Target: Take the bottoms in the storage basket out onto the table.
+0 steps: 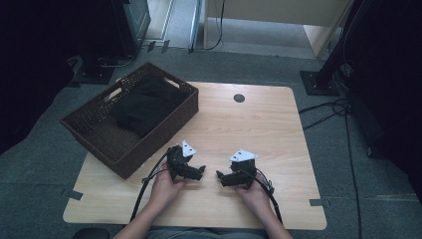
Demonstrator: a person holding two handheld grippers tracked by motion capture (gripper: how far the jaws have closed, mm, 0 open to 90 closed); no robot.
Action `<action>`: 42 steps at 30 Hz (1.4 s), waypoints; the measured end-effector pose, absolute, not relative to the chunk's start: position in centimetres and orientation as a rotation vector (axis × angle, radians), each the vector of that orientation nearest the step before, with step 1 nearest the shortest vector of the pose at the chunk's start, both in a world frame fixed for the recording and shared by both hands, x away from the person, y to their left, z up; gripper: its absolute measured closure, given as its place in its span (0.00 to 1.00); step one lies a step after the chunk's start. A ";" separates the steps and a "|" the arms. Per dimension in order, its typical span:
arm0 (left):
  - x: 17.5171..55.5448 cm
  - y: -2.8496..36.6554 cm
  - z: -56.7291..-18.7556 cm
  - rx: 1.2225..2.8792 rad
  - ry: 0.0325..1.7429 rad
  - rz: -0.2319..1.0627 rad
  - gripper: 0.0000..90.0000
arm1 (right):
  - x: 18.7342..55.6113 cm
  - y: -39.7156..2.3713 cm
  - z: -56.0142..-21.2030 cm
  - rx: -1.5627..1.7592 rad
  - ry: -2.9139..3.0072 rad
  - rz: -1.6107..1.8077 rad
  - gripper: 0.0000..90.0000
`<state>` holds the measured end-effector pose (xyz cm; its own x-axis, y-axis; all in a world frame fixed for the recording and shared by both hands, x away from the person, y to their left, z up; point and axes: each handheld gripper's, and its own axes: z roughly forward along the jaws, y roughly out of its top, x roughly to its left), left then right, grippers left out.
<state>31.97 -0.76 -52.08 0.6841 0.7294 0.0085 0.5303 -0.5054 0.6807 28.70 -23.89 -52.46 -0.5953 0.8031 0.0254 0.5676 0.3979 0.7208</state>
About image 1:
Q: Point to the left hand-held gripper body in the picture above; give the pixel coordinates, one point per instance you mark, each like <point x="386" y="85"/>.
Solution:
<point x="177" y="162"/>

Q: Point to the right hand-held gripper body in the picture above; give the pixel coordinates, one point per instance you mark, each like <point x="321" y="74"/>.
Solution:
<point x="245" y="171"/>

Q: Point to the black pants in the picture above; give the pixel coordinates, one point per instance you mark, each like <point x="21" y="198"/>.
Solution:
<point x="146" y="106"/>

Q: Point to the brown wicker basket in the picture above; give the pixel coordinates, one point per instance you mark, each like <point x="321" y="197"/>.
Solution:
<point x="99" y="139"/>

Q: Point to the person's right hand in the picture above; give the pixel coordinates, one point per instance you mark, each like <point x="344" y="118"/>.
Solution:
<point x="257" y="195"/>

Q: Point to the person's left hand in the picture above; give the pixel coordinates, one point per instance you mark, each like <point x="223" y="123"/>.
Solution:
<point x="164" y="192"/>

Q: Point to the person's grey trouser lap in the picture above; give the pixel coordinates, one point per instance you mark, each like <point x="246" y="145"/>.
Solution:
<point x="199" y="234"/>

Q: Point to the round black table grommet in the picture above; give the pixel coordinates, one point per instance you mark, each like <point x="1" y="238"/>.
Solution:
<point x="239" y="98"/>

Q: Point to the grey floor tape strip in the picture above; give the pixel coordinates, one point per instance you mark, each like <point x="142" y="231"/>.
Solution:
<point x="73" y="194"/>
<point x="316" y="202"/>
<point x="165" y="46"/>
<point x="151" y="46"/>

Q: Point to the black chair seat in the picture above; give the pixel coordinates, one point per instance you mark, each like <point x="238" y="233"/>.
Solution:
<point x="91" y="234"/>

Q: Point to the black cabinet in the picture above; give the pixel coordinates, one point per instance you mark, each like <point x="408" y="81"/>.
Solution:
<point x="132" y="26"/>

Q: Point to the black slanted stand pole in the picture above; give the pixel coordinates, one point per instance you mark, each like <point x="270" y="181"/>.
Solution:
<point x="341" y="46"/>

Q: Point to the beige wooden furniture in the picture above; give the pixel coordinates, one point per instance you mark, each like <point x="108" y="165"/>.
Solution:
<point x="282" y="11"/>

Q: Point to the dark curtain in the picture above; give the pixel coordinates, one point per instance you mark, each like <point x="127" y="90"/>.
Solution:
<point x="40" y="66"/>
<point x="391" y="83"/>

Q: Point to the black stand base plate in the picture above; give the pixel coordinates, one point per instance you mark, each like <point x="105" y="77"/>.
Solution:
<point x="313" y="84"/>

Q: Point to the grey metal rail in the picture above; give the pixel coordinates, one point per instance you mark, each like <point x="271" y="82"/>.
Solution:
<point x="195" y="26"/>

